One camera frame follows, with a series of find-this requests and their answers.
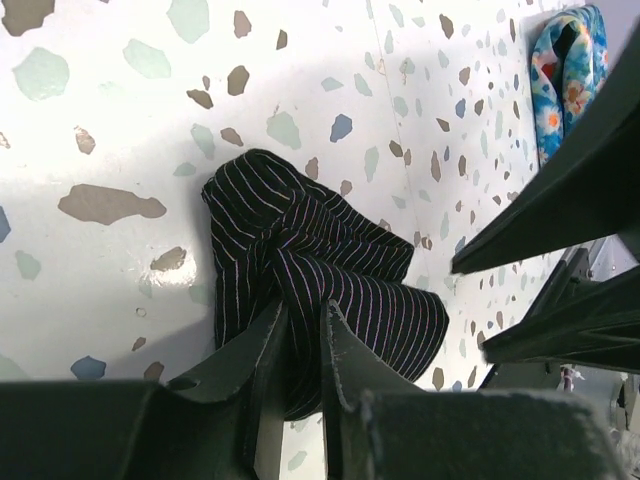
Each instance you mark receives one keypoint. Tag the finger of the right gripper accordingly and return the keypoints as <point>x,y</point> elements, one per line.
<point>588,190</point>
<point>597,326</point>

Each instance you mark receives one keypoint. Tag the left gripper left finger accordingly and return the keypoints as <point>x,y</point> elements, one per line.
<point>222,419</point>

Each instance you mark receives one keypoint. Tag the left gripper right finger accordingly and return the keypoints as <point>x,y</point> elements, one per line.
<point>377,425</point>

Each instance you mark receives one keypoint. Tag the black pinstriped underwear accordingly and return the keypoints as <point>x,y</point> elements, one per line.
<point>278,236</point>

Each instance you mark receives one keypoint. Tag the blue floral underwear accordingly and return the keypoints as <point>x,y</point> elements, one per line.
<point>569,65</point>

